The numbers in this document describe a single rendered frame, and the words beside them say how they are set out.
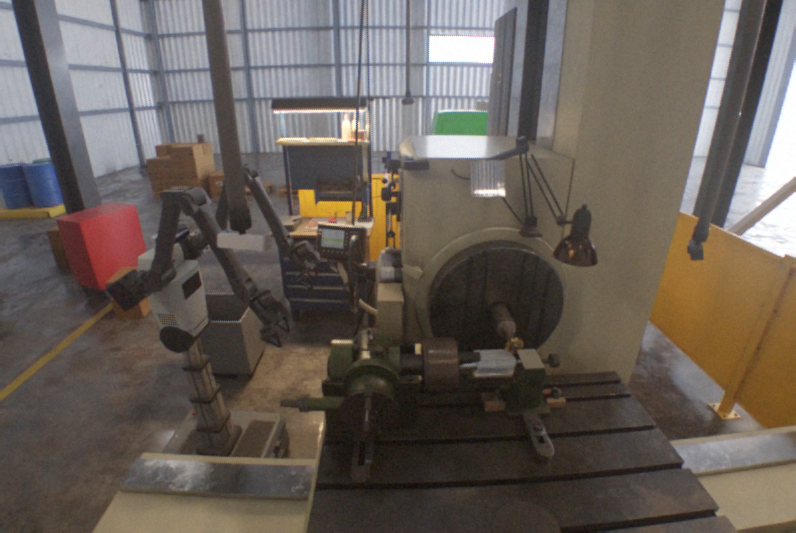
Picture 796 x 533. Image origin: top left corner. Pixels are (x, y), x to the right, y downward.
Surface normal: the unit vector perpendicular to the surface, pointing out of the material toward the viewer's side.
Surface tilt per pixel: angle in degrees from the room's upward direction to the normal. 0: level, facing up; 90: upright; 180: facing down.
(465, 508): 0
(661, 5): 90
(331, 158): 90
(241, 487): 0
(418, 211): 90
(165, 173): 90
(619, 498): 0
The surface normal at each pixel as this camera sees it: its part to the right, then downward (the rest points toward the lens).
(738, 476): 0.00, -0.93
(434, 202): 0.02, 0.36
